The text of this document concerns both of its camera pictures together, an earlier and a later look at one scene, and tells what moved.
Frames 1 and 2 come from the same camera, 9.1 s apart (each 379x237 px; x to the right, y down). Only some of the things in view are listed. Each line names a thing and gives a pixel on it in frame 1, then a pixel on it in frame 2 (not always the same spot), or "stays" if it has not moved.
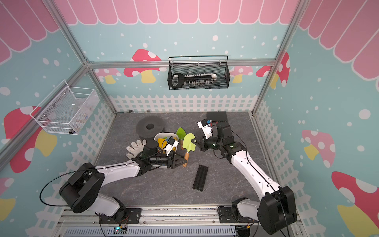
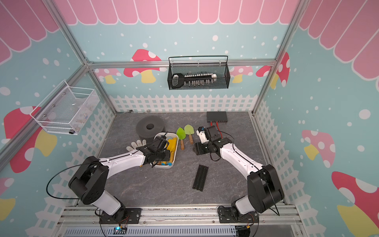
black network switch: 220,117 stays
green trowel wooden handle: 189,146 to 189,130
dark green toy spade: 180,134 stays
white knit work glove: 135,148 stays
